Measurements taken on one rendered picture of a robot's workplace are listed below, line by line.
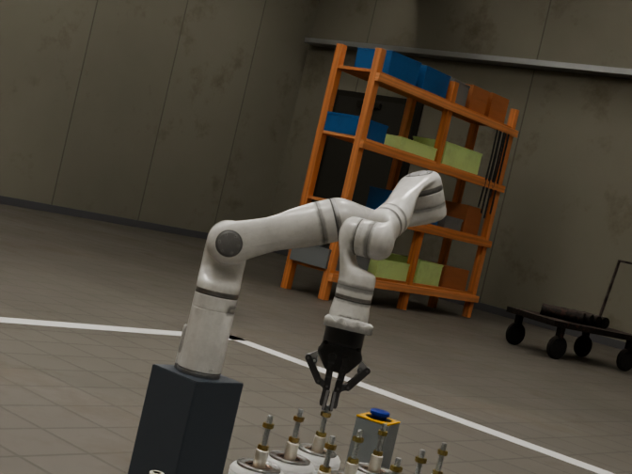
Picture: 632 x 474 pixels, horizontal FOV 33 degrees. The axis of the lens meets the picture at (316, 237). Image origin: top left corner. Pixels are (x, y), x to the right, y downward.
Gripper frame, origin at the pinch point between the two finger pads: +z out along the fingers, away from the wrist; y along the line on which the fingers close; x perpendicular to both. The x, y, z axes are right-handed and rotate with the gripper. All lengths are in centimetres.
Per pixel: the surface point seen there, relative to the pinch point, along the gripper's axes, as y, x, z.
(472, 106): -100, -764, -152
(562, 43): -201, -960, -263
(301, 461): 2.9, 11.4, 9.8
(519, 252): -207, -955, -35
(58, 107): 300, -925, -74
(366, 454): -10.1, -10.4, 10.7
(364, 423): -8.4, -11.2, 5.0
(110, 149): 250, -984, -45
